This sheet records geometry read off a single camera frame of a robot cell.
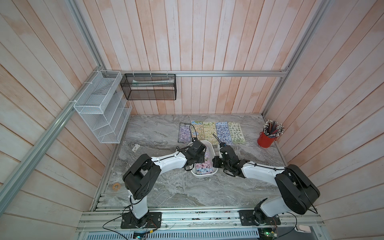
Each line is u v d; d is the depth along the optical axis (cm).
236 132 110
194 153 70
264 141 101
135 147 101
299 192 44
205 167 88
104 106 71
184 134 107
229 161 70
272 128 95
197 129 111
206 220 75
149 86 103
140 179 47
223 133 110
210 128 112
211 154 96
